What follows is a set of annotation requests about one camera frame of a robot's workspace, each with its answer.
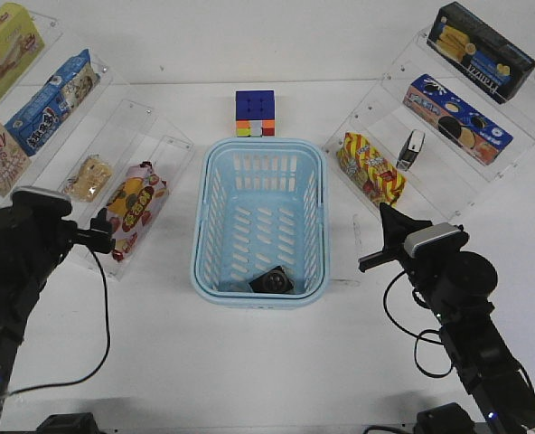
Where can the clear acrylic shelf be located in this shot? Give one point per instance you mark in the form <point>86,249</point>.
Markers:
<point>107,123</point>
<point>444,180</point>

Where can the clear acrylic right shelf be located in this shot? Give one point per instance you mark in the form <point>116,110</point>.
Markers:
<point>444,180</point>

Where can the pink strawberry snack bag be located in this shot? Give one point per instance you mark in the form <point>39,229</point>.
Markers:
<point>134,206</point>

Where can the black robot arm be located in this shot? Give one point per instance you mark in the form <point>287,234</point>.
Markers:
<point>160,357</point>
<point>455,285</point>

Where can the yellow green snack box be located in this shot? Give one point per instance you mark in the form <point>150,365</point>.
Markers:
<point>20,44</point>

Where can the red yellow striped snack pack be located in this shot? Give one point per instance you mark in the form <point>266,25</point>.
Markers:
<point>373,175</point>

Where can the black white tissue pack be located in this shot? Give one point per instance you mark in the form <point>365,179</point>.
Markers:
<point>411,149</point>

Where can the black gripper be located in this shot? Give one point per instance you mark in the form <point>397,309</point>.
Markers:
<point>97,238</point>
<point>396,227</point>

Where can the blue cookie bag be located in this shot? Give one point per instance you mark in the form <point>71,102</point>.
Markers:
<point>36,121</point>

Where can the multicolour puzzle cube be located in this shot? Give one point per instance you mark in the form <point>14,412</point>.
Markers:
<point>255,113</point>

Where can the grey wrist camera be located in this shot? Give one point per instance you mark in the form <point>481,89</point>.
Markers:
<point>42,200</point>
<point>434,235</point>

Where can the black blue cracker box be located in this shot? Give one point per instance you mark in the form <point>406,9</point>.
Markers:
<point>488,59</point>

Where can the clear acrylic left shelf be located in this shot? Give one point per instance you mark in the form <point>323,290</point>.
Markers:
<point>107,123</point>

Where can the bread piece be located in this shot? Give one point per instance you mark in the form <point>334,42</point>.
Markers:
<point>87,183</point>

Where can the light blue plastic basket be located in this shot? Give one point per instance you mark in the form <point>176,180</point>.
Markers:
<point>263,202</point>

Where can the blue orange cookie box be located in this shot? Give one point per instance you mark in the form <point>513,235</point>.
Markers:
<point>455,119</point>

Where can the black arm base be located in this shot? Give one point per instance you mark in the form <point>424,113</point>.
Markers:
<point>69,423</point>
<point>448,418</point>

